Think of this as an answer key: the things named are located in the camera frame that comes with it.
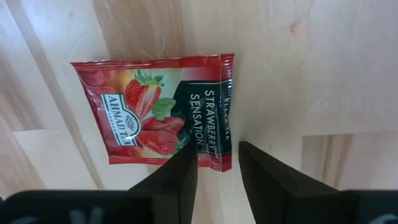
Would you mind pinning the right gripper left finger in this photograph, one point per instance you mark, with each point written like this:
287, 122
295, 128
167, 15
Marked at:
174, 193

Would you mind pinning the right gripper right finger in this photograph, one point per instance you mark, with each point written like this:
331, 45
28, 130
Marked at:
280, 193

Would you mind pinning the red strawberry tea packet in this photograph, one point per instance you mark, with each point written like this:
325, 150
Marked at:
149, 109

